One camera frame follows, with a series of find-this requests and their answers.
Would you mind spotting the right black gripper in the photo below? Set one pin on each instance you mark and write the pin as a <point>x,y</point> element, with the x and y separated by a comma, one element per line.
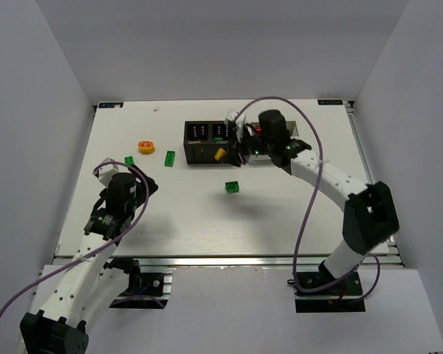
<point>238,146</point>

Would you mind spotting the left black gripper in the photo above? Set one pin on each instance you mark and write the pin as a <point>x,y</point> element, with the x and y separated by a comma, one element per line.
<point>148,185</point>

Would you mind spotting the orange small lego brick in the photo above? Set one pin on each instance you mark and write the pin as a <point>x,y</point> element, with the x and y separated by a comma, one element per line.
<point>220,154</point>

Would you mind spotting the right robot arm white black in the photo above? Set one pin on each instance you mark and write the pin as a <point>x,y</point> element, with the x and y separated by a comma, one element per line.
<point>369,213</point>

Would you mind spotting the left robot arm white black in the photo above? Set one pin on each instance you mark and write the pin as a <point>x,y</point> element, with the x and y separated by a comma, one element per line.
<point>95,277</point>

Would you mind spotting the white two-compartment container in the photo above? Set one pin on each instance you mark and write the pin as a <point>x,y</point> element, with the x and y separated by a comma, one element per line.
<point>272,140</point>

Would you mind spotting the dark green long lego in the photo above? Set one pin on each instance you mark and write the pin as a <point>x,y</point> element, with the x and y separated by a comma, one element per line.
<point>170,158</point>

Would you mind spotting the dark green 2x2 lego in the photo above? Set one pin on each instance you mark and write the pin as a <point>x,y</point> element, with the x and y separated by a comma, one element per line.
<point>232,187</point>

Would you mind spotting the small green square lego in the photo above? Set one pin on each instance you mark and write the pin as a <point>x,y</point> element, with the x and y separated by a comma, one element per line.
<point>129,160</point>

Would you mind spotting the black two-compartment container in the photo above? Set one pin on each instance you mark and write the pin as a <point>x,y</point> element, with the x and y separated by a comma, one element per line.
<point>199,146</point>

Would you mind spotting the yellow round flower lego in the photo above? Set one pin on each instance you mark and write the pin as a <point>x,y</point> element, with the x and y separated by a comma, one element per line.
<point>146,147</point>

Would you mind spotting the blue label right corner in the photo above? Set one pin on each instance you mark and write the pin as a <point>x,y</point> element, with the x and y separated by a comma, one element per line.
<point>329,102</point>

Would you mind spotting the blue label corner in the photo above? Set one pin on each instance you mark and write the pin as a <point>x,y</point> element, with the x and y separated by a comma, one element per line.
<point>329,102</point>
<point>110,105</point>

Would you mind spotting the blue label left corner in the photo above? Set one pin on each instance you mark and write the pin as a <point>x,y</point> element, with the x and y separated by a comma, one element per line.
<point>110,105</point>

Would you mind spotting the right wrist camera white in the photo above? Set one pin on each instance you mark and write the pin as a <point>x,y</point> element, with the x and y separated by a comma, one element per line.
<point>236,121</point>

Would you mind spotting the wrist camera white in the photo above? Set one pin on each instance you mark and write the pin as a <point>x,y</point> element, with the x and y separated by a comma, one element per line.
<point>236,121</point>
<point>105,171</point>

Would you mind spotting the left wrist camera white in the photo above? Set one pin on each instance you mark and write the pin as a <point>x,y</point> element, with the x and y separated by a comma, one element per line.
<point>105,171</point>

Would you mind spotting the aluminium table front rail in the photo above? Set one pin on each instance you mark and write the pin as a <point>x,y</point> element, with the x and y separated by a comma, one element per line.
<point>385,260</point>

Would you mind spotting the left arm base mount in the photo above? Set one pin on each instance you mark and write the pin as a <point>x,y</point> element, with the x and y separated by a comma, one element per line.
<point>145,290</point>

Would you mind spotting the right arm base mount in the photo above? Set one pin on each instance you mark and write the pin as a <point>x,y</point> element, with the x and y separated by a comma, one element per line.
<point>342,298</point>

